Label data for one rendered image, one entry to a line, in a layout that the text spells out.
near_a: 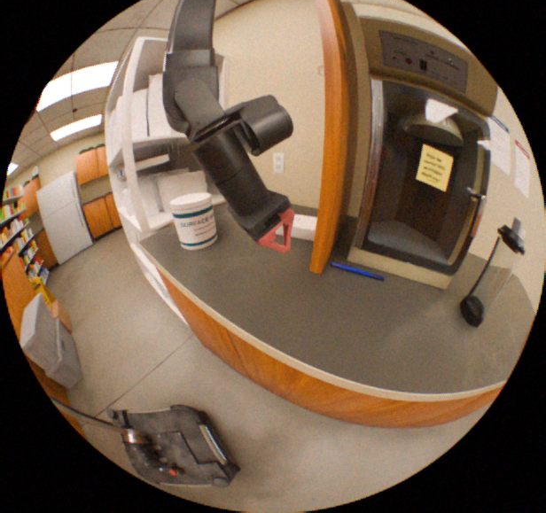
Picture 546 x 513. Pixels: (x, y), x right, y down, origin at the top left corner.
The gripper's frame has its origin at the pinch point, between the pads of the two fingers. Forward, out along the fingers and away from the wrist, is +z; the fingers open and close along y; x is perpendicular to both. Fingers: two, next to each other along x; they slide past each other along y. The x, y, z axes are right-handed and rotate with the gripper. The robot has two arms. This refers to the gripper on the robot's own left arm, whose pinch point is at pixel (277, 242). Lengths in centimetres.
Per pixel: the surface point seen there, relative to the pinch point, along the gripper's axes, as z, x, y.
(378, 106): -13.8, -31.4, -4.8
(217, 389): 73, 84, 10
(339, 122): -13.3, -19.5, -2.4
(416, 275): 22.6, -22.0, -20.7
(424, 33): -30, -37, -19
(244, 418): 76, 78, -15
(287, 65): -41, -69, 53
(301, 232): 15.8, -11.2, 13.2
